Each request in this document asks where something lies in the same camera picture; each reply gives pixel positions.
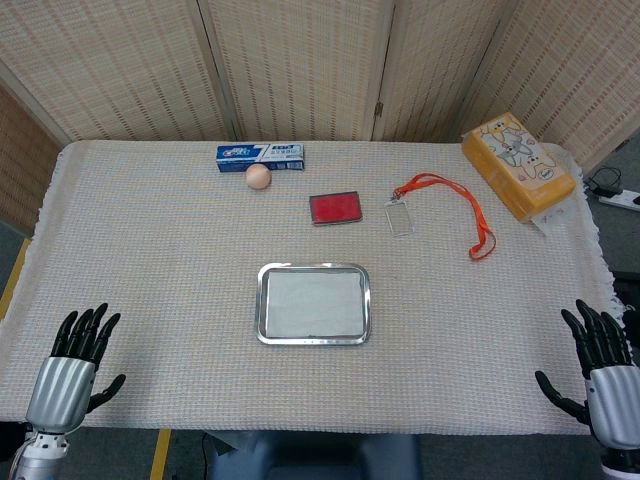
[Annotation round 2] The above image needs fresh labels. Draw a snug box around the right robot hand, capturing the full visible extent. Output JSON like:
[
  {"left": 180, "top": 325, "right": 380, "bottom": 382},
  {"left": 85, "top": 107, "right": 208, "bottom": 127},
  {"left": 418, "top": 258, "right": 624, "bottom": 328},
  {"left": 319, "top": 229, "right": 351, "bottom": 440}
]
[{"left": 534, "top": 298, "right": 640, "bottom": 451}]

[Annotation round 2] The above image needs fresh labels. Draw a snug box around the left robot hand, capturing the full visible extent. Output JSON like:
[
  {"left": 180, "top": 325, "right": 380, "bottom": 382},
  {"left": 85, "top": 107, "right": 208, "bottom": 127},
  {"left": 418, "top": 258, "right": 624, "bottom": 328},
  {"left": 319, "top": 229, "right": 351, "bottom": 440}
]
[{"left": 24, "top": 302, "right": 127, "bottom": 435}]

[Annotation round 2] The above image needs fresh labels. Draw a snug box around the white paper sheet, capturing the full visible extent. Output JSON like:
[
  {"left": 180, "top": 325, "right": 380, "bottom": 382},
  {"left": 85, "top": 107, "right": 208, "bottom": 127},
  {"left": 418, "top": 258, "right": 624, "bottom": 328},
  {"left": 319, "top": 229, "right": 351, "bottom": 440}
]
[{"left": 266, "top": 268, "right": 364, "bottom": 338}]

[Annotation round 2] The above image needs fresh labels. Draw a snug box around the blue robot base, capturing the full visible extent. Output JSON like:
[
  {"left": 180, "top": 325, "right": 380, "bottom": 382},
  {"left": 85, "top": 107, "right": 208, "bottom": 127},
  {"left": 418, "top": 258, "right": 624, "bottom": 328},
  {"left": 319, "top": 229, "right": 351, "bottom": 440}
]
[{"left": 207, "top": 430, "right": 424, "bottom": 480}]

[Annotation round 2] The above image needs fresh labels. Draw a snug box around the silver metal tray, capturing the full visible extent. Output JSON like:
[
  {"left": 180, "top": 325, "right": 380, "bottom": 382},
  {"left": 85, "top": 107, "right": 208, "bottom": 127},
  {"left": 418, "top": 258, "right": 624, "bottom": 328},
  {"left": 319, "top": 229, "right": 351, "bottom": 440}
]
[{"left": 256, "top": 262, "right": 372, "bottom": 346}]

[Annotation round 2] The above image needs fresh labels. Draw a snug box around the red rectangular case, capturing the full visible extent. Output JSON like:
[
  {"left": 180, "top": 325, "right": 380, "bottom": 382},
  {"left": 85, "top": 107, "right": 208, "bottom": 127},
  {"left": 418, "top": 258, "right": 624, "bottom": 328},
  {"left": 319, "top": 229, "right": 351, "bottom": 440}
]
[{"left": 308, "top": 190, "right": 364, "bottom": 227}]

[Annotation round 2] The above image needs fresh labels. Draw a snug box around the white power strip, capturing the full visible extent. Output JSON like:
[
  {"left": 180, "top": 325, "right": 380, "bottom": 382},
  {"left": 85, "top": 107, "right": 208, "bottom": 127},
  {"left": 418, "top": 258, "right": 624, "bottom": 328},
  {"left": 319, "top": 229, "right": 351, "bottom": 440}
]
[{"left": 597, "top": 189, "right": 640, "bottom": 212}]

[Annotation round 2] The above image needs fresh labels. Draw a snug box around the beige woven tablecloth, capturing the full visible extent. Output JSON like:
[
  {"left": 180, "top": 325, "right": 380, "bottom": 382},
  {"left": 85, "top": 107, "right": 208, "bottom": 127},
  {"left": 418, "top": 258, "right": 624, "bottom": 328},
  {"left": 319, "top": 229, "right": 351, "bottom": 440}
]
[{"left": 0, "top": 139, "right": 640, "bottom": 436}]

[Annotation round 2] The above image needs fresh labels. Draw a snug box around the yellow tissue pack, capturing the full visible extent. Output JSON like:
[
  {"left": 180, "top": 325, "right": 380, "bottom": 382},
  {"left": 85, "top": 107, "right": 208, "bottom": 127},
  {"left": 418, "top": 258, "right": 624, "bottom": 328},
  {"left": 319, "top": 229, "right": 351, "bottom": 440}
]
[{"left": 461, "top": 111, "right": 578, "bottom": 223}]

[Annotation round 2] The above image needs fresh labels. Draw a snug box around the clear badge holder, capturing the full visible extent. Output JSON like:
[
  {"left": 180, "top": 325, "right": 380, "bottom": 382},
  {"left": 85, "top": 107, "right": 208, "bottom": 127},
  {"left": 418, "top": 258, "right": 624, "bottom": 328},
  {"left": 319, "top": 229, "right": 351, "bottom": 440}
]
[{"left": 384, "top": 195, "right": 416, "bottom": 237}]

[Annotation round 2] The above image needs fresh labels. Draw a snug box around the beige egg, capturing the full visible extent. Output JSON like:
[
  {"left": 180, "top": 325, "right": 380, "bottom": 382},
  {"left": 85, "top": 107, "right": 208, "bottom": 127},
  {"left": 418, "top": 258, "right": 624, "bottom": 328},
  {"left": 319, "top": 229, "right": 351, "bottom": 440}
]
[{"left": 245, "top": 163, "right": 273, "bottom": 191}]

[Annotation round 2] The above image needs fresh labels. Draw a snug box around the blue toothpaste box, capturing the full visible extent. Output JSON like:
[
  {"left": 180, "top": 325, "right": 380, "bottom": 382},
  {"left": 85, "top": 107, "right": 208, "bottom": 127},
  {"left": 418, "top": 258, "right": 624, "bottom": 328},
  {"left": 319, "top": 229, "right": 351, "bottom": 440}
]
[{"left": 215, "top": 142, "right": 307, "bottom": 174}]

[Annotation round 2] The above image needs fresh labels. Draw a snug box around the woven folding screen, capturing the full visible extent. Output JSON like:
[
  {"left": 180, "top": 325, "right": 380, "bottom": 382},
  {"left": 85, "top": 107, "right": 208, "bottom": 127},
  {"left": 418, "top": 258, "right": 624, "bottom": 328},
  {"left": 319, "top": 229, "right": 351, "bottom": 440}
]
[{"left": 0, "top": 0, "right": 640, "bottom": 236}]

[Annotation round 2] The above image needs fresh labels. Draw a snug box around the black plug cable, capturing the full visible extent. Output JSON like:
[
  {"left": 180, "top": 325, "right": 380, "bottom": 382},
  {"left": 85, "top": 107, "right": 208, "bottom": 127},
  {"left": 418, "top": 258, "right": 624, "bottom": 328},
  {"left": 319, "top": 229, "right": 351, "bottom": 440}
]
[{"left": 584, "top": 164, "right": 626, "bottom": 199}]

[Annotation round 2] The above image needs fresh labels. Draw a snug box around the orange lanyard strap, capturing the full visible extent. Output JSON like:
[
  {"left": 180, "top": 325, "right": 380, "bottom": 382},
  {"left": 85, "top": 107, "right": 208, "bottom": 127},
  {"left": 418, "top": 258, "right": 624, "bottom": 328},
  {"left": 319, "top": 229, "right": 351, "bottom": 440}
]
[{"left": 392, "top": 172, "right": 497, "bottom": 261}]

